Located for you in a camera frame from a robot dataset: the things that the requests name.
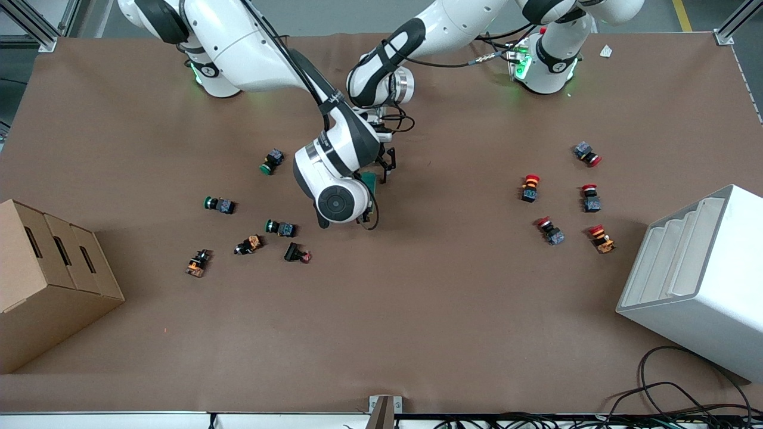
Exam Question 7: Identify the grey aluminium frame profile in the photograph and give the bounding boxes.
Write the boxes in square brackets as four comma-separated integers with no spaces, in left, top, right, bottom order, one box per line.
[0,0,81,54]
[714,0,763,46]

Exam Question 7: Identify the tangled black cables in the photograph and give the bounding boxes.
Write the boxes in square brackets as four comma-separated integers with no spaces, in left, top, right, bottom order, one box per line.
[432,411,763,429]

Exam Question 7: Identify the grey metal table bracket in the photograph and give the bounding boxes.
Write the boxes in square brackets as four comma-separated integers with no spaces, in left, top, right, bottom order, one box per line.
[368,395,403,429]

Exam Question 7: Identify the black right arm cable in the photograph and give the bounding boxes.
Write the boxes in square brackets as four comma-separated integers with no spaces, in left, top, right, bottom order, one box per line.
[238,0,380,231]

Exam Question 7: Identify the looped black floor cable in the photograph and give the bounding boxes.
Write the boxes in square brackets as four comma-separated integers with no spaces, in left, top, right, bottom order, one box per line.
[608,346,763,425]

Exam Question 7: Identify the brown cardboard box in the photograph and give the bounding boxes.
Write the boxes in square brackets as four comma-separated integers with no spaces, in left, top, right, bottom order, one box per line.
[0,199,126,375]

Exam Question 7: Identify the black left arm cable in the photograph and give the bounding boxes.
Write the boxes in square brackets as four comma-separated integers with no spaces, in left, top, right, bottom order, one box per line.
[381,24,537,133]

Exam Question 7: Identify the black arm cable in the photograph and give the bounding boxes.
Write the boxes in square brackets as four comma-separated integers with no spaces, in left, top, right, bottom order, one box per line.
[381,24,537,133]
[238,0,380,231]

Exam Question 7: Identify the white foam slotted tray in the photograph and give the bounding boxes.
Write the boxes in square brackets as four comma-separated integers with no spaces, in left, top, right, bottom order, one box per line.
[616,184,763,383]

